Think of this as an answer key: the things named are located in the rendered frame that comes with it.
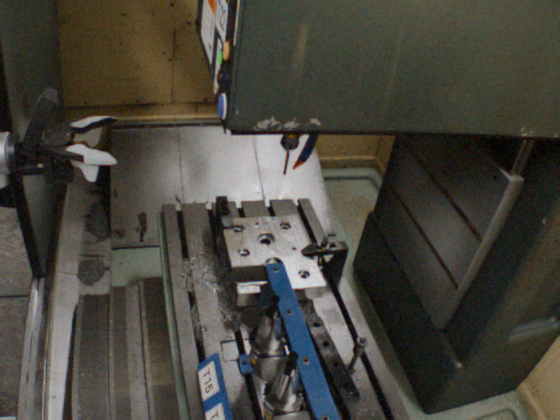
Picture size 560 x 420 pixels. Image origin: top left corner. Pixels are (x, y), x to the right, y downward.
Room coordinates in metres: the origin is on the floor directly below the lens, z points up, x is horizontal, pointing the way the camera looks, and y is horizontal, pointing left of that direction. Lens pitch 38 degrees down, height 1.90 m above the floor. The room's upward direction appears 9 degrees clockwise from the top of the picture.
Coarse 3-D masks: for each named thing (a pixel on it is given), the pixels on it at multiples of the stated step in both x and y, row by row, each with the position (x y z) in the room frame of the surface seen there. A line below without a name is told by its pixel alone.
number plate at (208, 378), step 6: (210, 366) 0.64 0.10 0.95; (198, 372) 0.63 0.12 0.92; (204, 372) 0.63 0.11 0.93; (210, 372) 0.62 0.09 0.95; (204, 378) 0.61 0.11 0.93; (210, 378) 0.61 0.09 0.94; (216, 378) 0.60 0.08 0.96; (204, 384) 0.60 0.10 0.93; (210, 384) 0.59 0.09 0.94; (216, 384) 0.59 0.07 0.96; (204, 390) 0.58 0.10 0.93; (210, 390) 0.58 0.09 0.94; (216, 390) 0.57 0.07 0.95; (204, 396) 0.57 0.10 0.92
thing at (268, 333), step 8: (264, 312) 0.53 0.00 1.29; (280, 312) 0.53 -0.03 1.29; (264, 320) 0.52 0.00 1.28; (272, 320) 0.51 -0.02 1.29; (280, 320) 0.52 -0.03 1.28; (264, 328) 0.51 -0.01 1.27; (272, 328) 0.51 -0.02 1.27; (280, 328) 0.52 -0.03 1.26; (256, 336) 0.52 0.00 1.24; (264, 336) 0.51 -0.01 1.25; (272, 336) 0.51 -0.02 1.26; (280, 336) 0.52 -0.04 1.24; (264, 344) 0.51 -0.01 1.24; (272, 344) 0.51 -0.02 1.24
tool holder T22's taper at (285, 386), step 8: (280, 368) 0.42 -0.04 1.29; (280, 376) 0.42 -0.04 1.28; (288, 376) 0.41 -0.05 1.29; (296, 376) 0.42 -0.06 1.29; (272, 384) 0.42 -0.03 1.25; (280, 384) 0.41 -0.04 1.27; (288, 384) 0.41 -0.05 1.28; (296, 384) 0.42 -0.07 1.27; (272, 392) 0.41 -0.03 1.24; (280, 392) 0.41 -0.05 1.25; (288, 392) 0.41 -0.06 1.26; (296, 392) 0.41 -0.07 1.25; (280, 400) 0.40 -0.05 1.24; (288, 400) 0.40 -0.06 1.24
